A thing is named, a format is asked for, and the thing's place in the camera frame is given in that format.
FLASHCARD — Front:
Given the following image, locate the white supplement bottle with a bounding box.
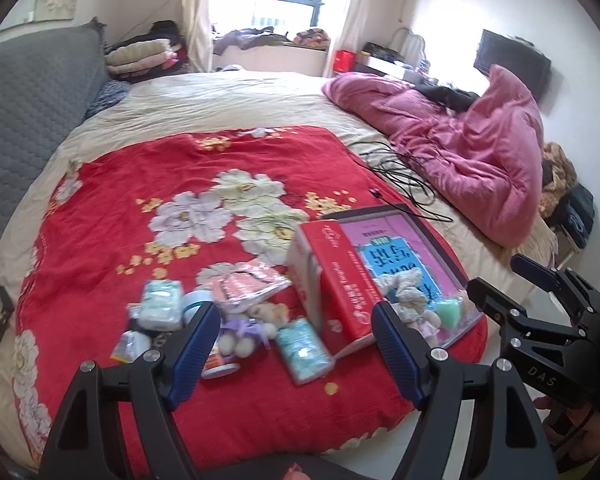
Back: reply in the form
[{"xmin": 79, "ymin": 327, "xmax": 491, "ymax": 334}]
[{"xmin": 182, "ymin": 289, "xmax": 242, "ymax": 380}]

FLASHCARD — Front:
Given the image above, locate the grey quilted headboard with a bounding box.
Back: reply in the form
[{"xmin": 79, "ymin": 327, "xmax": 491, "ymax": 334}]
[{"xmin": 0, "ymin": 17, "xmax": 111, "ymax": 273}]

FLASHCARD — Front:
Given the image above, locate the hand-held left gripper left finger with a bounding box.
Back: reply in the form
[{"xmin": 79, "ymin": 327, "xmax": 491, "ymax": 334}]
[{"xmin": 37, "ymin": 301, "xmax": 223, "ymax": 480}]

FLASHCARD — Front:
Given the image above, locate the white curtain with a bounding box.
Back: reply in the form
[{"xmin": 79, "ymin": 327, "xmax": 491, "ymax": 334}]
[
  {"xmin": 322, "ymin": 0, "xmax": 371, "ymax": 78},
  {"xmin": 180, "ymin": 0, "xmax": 216, "ymax": 73}
]

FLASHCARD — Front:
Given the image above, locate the green egg sponge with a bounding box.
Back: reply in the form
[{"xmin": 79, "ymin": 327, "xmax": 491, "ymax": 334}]
[{"xmin": 437, "ymin": 296, "xmax": 466, "ymax": 331}]

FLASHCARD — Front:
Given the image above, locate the black box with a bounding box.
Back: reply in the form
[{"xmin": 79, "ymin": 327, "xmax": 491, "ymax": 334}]
[{"xmin": 361, "ymin": 41, "xmax": 403, "ymax": 61}]

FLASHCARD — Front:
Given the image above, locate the pink packet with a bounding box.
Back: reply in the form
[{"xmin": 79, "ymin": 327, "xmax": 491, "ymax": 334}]
[{"xmin": 210, "ymin": 260, "xmax": 292, "ymax": 306}]

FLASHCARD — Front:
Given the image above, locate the black garment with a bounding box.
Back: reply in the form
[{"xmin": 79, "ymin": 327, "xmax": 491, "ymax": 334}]
[{"xmin": 417, "ymin": 82, "xmax": 481, "ymax": 111}]

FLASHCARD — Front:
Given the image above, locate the brown fuzzy cloth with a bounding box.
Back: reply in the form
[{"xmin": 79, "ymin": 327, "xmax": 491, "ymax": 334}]
[{"xmin": 537, "ymin": 142, "xmax": 578, "ymax": 216}]

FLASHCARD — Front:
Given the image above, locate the pale teal tissue pack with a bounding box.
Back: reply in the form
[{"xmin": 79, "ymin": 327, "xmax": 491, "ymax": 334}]
[
  {"xmin": 275, "ymin": 317, "xmax": 335, "ymax": 386},
  {"xmin": 130, "ymin": 280, "xmax": 185, "ymax": 332}
]

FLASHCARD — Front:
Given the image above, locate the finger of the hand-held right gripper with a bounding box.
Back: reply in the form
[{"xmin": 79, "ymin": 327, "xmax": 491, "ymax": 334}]
[
  {"xmin": 466, "ymin": 277, "xmax": 526, "ymax": 331},
  {"xmin": 510, "ymin": 254, "xmax": 563, "ymax": 286}
]

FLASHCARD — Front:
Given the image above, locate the red tissue box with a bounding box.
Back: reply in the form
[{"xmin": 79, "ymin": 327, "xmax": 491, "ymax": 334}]
[{"xmin": 285, "ymin": 220, "xmax": 388, "ymax": 358}]

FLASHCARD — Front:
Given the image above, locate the stack of folded clothes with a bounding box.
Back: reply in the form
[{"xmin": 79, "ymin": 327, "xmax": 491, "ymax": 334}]
[{"xmin": 105, "ymin": 20, "xmax": 188, "ymax": 81}]

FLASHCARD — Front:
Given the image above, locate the small purple dress plush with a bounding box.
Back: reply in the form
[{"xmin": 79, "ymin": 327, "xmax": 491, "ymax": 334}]
[{"xmin": 217, "ymin": 302, "xmax": 291, "ymax": 358}]

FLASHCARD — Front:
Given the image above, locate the black television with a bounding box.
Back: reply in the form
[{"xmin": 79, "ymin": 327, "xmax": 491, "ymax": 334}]
[{"xmin": 474, "ymin": 29, "xmax": 552, "ymax": 101}]

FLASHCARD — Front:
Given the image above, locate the cream plush bunny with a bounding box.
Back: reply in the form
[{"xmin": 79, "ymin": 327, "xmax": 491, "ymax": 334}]
[{"xmin": 390, "ymin": 287, "xmax": 443, "ymax": 341}]

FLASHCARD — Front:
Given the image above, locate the dark speckled cloth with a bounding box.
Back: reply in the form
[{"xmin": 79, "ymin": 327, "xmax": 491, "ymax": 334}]
[{"xmin": 85, "ymin": 79, "xmax": 131, "ymax": 118}]

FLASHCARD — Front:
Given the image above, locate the pile of clothes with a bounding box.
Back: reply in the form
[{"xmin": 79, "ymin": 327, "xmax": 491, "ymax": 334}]
[{"xmin": 212, "ymin": 25, "xmax": 331, "ymax": 53}]

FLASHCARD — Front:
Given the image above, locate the red floral blanket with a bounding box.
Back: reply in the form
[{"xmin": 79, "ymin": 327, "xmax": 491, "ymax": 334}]
[{"xmin": 12, "ymin": 125, "xmax": 488, "ymax": 476}]

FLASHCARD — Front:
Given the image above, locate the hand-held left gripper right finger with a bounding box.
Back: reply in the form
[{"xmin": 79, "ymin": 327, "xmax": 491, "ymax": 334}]
[{"xmin": 371, "ymin": 301, "xmax": 561, "ymax": 480}]

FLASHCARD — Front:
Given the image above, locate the small foil packet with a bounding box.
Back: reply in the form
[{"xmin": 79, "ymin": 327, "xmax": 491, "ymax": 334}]
[{"xmin": 111, "ymin": 330, "xmax": 153, "ymax": 363}]

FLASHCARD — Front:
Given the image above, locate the pink duvet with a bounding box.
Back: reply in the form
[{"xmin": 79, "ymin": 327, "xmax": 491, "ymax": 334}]
[{"xmin": 321, "ymin": 65, "xmax": 546, "ymax": 249}]

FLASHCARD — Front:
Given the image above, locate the black cable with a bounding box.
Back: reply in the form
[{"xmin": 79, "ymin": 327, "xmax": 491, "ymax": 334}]
[{"xmin": 347, "ymin": 140, "xmax": 453, "ymax": 223}]

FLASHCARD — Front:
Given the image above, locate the white chair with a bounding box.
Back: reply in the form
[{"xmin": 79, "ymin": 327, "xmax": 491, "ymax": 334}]
[{"xmin": 390, "ymin": 27, "xmax": 428, "ymax": 68}]

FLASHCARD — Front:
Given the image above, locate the dark bag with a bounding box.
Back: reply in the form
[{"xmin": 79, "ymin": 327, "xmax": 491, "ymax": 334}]
[{"xmin": 555, "ymin": 182, "xmax": 596, "ymax": 248}]

